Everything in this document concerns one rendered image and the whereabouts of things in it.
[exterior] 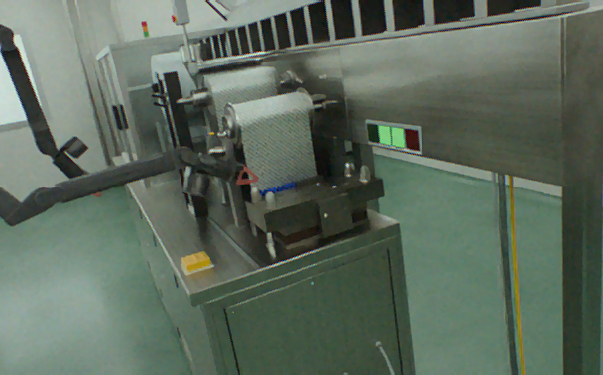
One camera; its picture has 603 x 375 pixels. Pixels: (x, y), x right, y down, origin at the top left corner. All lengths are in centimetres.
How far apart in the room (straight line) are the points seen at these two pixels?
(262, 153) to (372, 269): 49
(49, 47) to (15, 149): 135
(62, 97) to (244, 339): 586
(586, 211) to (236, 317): 88
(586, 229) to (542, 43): 44
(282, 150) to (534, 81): 83
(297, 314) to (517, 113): 81
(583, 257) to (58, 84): 644
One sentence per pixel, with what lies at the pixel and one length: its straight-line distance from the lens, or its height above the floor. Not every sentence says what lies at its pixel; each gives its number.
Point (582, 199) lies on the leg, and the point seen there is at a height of 105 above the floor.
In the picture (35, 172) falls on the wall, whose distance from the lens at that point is 711.
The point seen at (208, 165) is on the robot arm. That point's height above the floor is 116.
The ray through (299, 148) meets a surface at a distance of 159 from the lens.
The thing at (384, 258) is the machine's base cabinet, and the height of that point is 80.
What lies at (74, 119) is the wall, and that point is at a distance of 701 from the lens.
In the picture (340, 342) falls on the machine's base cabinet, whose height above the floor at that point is 58.
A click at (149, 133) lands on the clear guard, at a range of 250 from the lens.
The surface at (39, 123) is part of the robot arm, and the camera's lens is 191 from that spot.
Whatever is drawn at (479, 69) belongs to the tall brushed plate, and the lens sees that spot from 109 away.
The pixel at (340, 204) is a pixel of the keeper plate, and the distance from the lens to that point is 145.
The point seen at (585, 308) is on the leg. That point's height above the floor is 79.
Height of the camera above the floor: 147
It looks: 16 degrees down
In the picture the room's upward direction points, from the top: 10 degrees counter-clockwise
